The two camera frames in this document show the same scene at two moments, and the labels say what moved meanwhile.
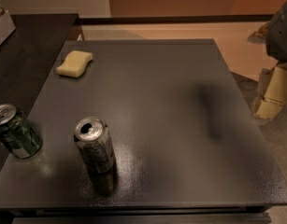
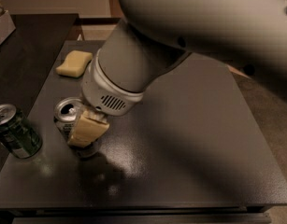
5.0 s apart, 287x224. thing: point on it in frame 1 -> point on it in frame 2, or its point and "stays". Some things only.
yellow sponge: [75, 63] stays
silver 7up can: [93, 138] -> [65, 114]
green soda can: [15, 133] stays
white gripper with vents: [280, 36] -> [101, 94]
